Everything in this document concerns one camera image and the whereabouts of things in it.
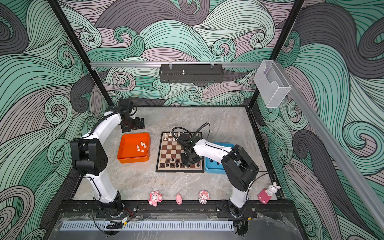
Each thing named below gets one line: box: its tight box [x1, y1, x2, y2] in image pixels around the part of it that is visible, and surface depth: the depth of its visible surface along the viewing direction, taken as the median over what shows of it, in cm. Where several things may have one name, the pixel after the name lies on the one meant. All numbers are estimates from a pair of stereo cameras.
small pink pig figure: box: [175, 193, 183, 205], surface depth 77 cm
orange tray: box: [117, 132, 151, 164], surface depth 97 cm
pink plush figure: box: [148, 190, 163, 207], surface depth 76 cm
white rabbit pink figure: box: [257, 182, 281, 205], surface depth 76 cm
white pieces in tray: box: [136, 141, 147, 153], surface depth 97 cm
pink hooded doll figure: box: [198, 190, 211, 205], surface depth 76 cm
